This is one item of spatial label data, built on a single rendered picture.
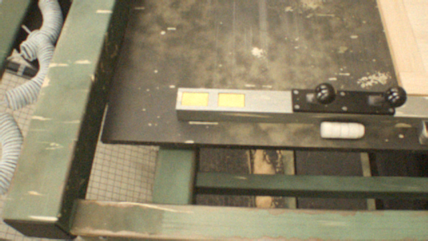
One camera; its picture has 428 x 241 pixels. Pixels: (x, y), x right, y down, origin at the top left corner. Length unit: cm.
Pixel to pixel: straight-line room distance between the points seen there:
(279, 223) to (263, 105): 23
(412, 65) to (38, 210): 79
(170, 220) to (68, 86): 31
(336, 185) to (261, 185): 15
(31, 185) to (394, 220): 59
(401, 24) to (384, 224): 51
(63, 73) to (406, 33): 75
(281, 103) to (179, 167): 23
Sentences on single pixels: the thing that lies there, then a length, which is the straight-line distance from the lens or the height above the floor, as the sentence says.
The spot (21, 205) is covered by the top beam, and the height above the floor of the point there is 193.
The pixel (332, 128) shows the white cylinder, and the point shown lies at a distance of 77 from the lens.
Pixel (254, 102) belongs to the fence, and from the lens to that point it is 77.
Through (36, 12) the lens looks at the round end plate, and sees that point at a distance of 158.
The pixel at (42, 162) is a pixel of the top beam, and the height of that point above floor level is 192.
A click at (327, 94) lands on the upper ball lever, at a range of 65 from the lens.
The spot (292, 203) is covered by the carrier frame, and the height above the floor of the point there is 78.
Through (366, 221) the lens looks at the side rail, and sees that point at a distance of 69.
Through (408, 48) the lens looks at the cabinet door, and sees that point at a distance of 97.
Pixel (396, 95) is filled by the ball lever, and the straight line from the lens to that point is 69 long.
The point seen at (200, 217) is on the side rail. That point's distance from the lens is 65.
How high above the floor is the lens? 194
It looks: 23 degrees down
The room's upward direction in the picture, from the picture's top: 71 degrees counter-clockwise
